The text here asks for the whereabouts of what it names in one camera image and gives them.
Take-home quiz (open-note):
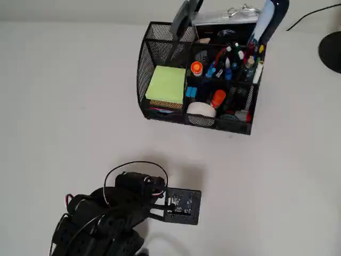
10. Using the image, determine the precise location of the white marker with orange cap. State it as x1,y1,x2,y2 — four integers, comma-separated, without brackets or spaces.
190,61,204,78

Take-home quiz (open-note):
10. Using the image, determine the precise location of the black mesh desk organizer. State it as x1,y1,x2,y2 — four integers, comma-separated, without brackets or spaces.
136,21,267,135

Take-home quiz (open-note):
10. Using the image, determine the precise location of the green sticky note pad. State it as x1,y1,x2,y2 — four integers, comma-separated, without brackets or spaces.
145,66,187,103

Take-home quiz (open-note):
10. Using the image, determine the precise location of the red-orange capped glue stick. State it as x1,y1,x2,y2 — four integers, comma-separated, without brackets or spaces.
210,90,227,109

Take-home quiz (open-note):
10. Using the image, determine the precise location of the white tape roll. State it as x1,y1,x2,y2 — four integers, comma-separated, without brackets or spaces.
186,102,217,118

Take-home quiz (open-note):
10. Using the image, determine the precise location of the black camera cable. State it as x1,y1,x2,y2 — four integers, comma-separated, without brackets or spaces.
103,161,169,209

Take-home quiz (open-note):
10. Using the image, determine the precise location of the clear plastic bag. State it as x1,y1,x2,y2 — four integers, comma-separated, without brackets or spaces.
191,3,261,26

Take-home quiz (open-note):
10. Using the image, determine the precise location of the dark blue and white tool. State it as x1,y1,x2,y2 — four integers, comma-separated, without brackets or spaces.
246,0,290,52

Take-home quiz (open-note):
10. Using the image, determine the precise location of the black power cable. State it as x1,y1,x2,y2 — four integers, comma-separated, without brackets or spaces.
286,3,341,31

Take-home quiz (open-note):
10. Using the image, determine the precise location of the brown sticky note pad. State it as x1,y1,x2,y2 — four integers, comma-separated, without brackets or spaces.
148,99,184,110

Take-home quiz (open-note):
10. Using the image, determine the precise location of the gripper camera circuit board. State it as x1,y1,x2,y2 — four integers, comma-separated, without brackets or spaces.
163,187,202,226

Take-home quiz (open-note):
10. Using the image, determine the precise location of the white cylindrical tube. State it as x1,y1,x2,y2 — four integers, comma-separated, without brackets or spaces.
252,60,265,84

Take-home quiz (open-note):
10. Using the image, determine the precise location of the black round lamp base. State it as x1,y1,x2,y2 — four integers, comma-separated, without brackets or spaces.
318,30,341,74

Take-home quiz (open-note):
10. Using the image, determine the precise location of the blue pen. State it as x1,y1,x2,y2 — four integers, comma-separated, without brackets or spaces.
205,60,217,78

